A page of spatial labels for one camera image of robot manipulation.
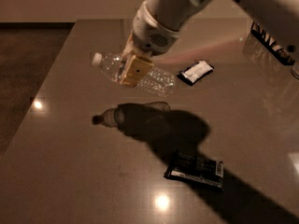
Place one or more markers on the black wire basket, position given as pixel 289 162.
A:
pixel 270 43

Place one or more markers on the black snack bar wrapper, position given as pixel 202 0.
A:
pixel 195 169

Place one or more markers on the clear plastic water bottle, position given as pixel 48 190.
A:
pixel 157 81

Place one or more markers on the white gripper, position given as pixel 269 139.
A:
pixel 149 38

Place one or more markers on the white and black snack packet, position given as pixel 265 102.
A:
pixel 195 72

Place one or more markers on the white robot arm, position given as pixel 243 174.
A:
pixel 279 18

